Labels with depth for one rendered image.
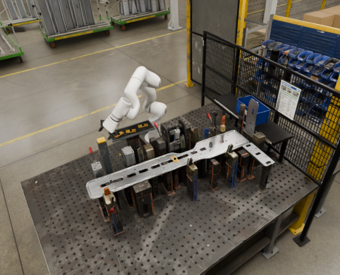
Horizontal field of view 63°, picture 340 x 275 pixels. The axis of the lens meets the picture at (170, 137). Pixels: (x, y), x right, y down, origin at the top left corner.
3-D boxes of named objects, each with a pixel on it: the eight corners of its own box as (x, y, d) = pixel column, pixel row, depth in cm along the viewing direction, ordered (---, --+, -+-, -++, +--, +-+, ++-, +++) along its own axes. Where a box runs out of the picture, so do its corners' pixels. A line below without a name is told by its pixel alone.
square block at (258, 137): (253, 169, 250) (259, 138, 229) (247, 165, 256) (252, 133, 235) (260, 167, 253) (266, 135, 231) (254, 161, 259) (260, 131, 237)
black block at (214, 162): (212, 192, 231) (214, 167, 214) (206, 184, 239) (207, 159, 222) (220, 189, 234) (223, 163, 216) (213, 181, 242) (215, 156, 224)
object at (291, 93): (293, 122, 230) (302, 88, 212) (274, 109, 247) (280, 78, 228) (295, 121, 231) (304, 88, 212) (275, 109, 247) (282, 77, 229)
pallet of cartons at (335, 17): (325, 78, 540) (343, 22, 476) (291, 65, 596) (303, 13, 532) (361, 64, 586) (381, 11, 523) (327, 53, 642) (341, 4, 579)
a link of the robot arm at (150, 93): (157, 117, 261) (141, 113, 265) (162, 107, 266) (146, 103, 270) (149, 83, 217) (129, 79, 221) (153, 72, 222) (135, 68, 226)
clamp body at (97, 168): (101, 203, 228) (91, 172, 206) (97, 194, 236) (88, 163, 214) (112, 199, 231) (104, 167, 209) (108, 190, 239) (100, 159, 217)
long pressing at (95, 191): (91, 203, 191) (91, 202, 190) (84, 183, 208) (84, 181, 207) (250, 143, 236) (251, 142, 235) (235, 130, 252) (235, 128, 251)
